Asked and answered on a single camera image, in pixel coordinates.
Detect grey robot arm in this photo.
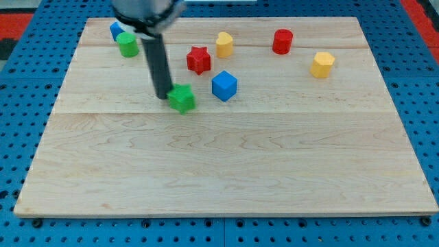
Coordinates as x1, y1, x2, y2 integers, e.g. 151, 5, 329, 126
111, 0, 186, 99

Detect green star block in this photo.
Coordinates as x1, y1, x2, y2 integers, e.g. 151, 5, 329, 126
167, 84, 196, 115

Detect red star block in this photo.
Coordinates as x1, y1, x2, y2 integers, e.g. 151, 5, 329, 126
187, 46, 211, 75

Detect blue block behind arm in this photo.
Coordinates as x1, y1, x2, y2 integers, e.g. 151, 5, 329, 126
110, 21, 124, 42

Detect green cylinder block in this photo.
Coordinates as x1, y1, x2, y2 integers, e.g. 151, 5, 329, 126
116, 32, 139, 58

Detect light wooden board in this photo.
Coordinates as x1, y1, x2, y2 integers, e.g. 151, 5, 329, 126
14, 17, 438, 218

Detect red cylinder block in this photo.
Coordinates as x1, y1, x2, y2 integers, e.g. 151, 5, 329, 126
272, 29, 294, 55

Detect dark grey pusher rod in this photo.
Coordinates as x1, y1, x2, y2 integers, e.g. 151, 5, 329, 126
142, 34, 173, 99

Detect yellow hexagon block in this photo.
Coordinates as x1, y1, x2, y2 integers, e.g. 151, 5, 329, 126
309, 52, 335, 78

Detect yellow heart block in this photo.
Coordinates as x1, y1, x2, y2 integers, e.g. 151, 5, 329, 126
215, 32, 233, 58

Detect blue cube block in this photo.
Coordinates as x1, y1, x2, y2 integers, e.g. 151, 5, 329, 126
211, 71, 237, 102

